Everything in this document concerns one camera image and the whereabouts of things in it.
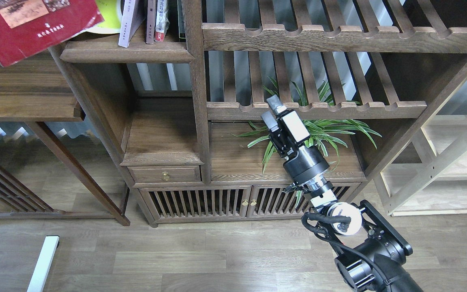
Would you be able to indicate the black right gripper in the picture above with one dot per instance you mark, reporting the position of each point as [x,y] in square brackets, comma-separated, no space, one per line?
[305,166]

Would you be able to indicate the yellow green book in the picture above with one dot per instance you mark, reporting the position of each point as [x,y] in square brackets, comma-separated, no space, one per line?
[111,11]

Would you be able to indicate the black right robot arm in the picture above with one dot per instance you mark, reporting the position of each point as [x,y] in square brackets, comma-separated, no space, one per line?
[370,252]

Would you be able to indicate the right slatted cabinet door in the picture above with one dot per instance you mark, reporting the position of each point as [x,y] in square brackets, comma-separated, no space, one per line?
[271,202]

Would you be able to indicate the slatted cabinet door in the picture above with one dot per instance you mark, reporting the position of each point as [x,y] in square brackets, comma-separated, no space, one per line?
[271,202]
[197,204]

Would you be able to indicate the dark wooden bookshelf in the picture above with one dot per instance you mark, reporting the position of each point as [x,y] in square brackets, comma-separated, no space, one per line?
[389,63]

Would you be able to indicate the left slatted cabinet door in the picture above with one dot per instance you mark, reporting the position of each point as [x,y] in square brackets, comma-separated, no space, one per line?
[197,204]

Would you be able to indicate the dark upright book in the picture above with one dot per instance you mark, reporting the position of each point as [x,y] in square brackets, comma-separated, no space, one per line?
[180,19]

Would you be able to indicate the white red upright book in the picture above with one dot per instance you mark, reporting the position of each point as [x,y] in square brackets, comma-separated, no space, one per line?
[162,20]

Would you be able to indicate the brown upright book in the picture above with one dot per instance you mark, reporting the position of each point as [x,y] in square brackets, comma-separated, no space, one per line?
[150,21]

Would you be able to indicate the white metal table leg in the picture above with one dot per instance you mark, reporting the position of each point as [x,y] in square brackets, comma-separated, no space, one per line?
[43,265]

